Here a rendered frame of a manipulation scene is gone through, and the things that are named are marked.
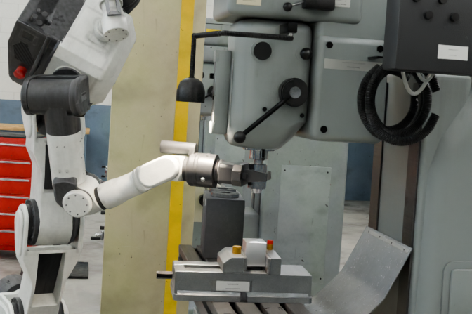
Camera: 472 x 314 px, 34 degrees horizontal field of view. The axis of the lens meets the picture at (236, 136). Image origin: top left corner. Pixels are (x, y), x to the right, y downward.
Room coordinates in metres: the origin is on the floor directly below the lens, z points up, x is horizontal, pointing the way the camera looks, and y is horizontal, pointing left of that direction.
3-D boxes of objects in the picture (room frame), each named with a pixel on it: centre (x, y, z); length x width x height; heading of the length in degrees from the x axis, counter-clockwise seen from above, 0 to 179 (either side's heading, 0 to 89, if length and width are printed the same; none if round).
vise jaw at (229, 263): (1.96, -0.01, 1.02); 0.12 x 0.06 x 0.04; 8
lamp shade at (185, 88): (1.93, 0.12, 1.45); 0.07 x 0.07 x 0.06
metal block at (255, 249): (1.96, -0.06, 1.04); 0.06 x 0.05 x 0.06; 8
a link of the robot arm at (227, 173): (2.00, 0.03, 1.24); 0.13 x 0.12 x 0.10; 168
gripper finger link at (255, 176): (1.95, -0.05, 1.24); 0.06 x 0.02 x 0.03; 78
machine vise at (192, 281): (1.96, -0.03, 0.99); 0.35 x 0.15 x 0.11; 98
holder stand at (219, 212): (2.49, 0.03, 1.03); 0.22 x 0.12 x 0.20; 5
